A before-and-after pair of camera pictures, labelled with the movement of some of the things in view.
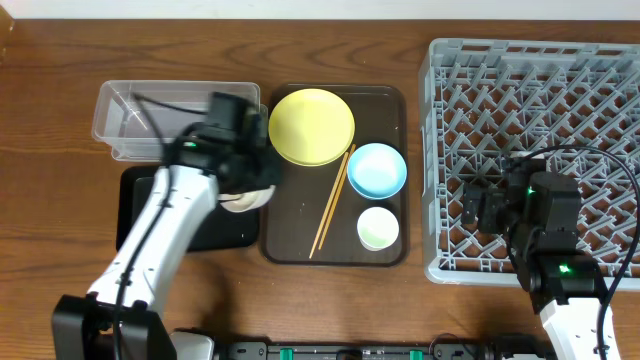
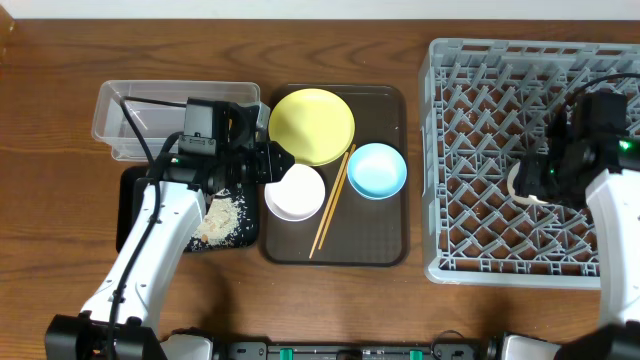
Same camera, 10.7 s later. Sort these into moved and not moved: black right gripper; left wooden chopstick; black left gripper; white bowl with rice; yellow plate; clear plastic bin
Moved: white bowl with rice; black right gripper
Not moved: black left gripper; yellow plate; left wooden chopstick; clear plastic bin
